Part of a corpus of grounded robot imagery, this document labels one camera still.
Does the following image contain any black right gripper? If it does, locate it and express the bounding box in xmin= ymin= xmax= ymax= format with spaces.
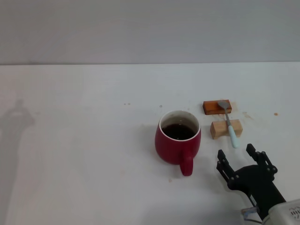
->
xmin=216 ymin=143 xmax=287 ymax=218

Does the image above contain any spoon with light blue handle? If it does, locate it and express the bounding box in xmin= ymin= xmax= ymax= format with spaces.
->
xmin=217 ymin=100 xmax=240 ymax=149

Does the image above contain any red ceramic coffee cup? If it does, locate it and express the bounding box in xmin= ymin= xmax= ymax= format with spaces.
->
xmin=154 ymin=110 xmax=202 ymax=177

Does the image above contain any light wooden spoon rest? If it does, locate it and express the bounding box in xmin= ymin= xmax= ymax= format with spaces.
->
xmin=210 ymin=119 xmax=243 ymax=141

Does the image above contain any dark orange wooden block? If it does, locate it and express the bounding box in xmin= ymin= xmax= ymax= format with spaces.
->
xmin=202 ymin=99 xmax=233 ymax=116

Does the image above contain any thin cable with clear plug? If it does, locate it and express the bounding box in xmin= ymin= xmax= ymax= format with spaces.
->
xmin=241 ymin=206 xmax=263 ymax=222

